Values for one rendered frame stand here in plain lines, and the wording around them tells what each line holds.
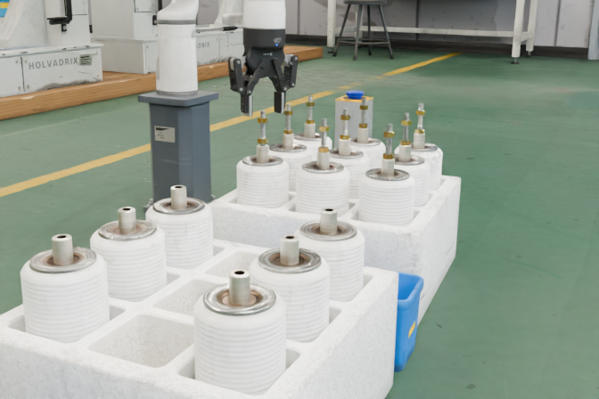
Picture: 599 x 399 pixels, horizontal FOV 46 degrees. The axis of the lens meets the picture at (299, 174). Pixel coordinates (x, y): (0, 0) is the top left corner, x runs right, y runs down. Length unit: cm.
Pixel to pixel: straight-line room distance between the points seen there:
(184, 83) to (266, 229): 61
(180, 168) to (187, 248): 76
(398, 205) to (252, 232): 26
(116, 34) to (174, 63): 239
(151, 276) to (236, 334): 26
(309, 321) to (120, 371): 22
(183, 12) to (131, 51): 233
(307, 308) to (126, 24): 336
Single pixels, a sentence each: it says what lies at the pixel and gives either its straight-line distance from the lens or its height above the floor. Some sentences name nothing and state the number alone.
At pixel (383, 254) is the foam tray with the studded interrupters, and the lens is 120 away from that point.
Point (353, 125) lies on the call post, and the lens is 163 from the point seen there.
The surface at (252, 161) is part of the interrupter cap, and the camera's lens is 130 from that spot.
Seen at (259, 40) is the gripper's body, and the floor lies 47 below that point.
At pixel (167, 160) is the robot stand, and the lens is 179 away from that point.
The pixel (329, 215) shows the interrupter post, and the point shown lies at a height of 28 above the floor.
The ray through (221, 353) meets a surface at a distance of 73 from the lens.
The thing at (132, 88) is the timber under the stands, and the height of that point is 3.
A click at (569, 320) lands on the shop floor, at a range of 137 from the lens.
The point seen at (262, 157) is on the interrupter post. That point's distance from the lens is 130.
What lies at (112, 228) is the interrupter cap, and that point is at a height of 25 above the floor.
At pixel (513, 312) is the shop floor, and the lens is 137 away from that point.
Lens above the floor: 57
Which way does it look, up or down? 15 degrees down
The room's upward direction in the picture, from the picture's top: 1 degrees clockwise
